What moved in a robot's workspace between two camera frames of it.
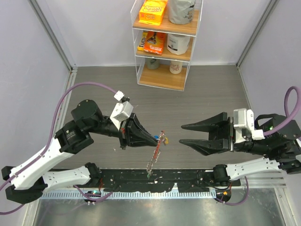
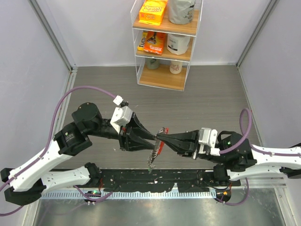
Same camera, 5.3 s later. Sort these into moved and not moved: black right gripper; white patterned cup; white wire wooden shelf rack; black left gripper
Moved: black right gripper
Not moved: black left gripper; white wire wooden shelf rack; white patterned cup
